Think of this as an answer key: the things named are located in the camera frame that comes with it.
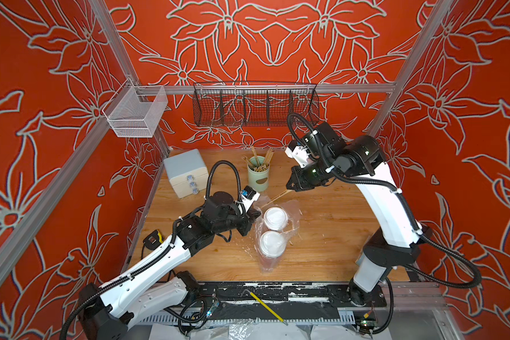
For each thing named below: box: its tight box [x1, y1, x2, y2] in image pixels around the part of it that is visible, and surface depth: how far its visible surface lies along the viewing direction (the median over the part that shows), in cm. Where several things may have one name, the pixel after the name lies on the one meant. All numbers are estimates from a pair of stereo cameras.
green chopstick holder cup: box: [247, 155, 270, 193], surface depth 99 cm
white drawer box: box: [163, 148, 210, 199], surface depth 97 cm
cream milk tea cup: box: [263, 206, 289, 231], surface depth 75 cm
